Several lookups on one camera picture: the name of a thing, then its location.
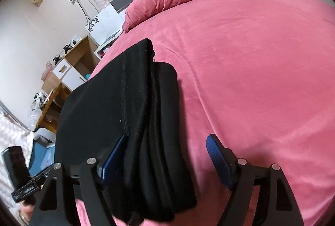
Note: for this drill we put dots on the white bedside shelf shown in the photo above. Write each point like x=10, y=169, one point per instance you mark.
x=108, y=41

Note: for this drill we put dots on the pink zigzag cloth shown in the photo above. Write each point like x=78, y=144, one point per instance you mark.
x=13, y=132

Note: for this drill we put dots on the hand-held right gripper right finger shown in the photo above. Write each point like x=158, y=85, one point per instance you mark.
x=217, y=156

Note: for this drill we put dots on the white flower print box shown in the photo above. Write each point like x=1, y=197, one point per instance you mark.
x=104, y=20

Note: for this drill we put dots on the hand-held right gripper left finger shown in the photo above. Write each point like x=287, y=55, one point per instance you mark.
x=115, y=158

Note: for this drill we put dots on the black pants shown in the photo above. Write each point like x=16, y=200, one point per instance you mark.
x=130, y=121

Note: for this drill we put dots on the white padded chair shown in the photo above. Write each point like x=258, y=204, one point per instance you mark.
x=44, y=137

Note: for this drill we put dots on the wooden table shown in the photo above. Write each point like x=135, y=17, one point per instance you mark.
x=52, y=108

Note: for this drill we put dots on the person's left hand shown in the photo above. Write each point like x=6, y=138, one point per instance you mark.
x=26, y=213

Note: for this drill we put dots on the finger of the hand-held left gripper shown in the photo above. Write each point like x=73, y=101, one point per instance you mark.
x=43, y=171

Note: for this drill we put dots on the pink fleece blanket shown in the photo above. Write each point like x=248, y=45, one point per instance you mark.
x=248, y=79

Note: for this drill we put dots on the wooden cabinet with white drawers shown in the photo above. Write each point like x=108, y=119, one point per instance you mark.
x=70, y=66

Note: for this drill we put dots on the blue cushion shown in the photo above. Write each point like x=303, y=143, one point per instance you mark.
x=42, y=155

